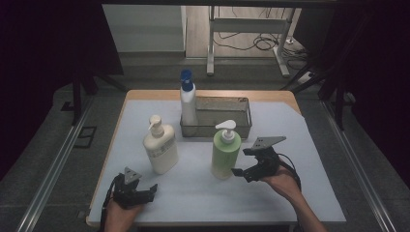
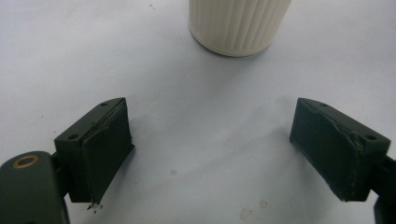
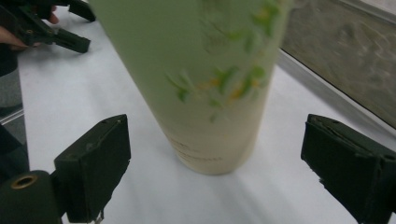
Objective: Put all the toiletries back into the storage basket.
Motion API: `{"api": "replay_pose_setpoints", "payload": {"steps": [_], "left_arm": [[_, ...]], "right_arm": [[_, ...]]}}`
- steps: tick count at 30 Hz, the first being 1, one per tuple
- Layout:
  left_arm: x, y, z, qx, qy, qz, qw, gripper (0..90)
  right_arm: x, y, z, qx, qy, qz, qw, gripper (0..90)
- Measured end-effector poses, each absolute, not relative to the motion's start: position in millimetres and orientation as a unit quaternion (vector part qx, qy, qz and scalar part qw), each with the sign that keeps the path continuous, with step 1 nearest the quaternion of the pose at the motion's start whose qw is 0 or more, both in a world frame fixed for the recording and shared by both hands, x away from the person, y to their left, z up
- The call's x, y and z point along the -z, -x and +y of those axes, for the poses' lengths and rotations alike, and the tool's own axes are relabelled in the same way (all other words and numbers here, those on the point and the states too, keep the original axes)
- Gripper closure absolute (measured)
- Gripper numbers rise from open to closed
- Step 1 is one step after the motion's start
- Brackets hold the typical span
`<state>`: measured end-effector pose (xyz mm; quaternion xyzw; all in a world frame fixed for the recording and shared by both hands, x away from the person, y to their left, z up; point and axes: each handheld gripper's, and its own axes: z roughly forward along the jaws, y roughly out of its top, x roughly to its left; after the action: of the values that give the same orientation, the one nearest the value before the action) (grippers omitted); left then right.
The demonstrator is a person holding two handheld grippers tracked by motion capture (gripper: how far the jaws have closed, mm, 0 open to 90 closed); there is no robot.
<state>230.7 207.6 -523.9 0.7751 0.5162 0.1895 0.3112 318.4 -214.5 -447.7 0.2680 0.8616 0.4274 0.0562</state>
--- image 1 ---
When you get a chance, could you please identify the person's left hand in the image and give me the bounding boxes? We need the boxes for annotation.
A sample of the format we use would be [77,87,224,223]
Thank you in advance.
[102,201,145,232]

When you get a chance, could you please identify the cream pump bottle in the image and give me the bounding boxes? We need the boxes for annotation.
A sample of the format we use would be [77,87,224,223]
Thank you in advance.
[142,114,180,176]

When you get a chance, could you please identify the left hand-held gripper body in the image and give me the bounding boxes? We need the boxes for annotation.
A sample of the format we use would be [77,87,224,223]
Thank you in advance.
[111,166,150,211]

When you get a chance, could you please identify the dark curtain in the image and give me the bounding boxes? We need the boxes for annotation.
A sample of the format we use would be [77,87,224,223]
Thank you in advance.
[291,0,410,189]
[0,0,125,183]

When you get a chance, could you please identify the white power strip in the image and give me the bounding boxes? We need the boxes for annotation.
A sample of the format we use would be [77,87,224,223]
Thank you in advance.
[297,71,316,85]

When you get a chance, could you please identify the pale blue table mat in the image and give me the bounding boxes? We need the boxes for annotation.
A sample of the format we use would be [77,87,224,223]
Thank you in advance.
[87,99,347,225]

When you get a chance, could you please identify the grey metal mesh basket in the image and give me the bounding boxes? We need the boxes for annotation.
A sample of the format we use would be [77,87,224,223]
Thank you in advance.
[179,96,253,140]

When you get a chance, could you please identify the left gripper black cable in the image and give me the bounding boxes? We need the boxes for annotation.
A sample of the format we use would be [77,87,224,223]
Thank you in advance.
[100,176,121,232]

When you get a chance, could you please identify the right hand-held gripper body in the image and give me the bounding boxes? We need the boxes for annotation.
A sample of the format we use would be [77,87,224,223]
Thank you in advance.
[250,135,288,181]

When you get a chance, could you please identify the white metal stand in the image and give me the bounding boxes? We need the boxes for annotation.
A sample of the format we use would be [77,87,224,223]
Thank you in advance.
[206,5,291,78]

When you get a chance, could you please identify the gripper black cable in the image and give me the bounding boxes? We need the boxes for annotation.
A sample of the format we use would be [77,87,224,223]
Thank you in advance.
[100,176,121,232]
[277,153,303,191]

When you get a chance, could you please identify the person's right hand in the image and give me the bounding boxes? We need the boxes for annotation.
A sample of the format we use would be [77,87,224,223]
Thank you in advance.
[260,165,303,202]

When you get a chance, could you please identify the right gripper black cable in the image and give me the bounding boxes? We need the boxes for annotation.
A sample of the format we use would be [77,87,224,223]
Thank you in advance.
[277,153,303,191]

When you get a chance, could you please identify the aluminium floor rail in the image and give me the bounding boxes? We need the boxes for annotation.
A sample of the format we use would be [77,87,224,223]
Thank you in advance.
[321,100,398,232]
[15,96,95,232]

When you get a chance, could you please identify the black stand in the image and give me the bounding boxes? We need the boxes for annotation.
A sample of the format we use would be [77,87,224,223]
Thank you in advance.
[279,61,347,131]
[71,62,129,127]

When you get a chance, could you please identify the white bottle with blue cap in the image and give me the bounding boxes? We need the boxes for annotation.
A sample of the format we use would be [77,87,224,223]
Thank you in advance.
[179,68,199,128]

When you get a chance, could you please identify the green pump bottle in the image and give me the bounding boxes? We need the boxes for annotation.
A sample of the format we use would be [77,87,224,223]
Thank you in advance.
[210,119,243,181]

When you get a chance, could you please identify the black floor cables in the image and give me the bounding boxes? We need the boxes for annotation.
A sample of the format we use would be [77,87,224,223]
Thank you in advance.
[214,6,308,71]

